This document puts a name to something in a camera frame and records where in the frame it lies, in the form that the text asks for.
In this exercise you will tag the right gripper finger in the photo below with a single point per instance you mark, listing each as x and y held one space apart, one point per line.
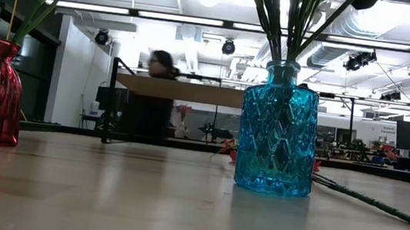
365 1

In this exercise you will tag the person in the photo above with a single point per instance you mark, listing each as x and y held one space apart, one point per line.
160 63

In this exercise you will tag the white flower bunch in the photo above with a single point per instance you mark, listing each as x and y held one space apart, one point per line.
301 17

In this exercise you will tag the black LED light bar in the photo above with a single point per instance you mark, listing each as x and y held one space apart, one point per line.
227 24

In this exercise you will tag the small black desk device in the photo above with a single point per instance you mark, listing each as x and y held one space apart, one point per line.
218 133

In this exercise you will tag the blue glass vase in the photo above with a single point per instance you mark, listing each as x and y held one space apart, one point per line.
277 139

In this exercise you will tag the vase with red flowers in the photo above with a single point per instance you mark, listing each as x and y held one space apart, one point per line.
183 112

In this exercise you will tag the red flower bunch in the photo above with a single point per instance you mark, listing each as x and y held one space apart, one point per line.
373 203

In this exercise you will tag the orange tulip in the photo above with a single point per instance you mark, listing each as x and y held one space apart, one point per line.
329 22

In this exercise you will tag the white container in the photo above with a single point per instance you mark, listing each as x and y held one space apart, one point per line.
94 108

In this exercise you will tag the black ceiling spotlight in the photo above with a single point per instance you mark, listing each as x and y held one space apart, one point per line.
228 47
101 36

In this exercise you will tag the black track light cluster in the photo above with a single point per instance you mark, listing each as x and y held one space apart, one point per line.
391 95
358 61

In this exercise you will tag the wooden shelf with black legs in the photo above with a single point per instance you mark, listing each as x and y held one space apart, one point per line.
199 93

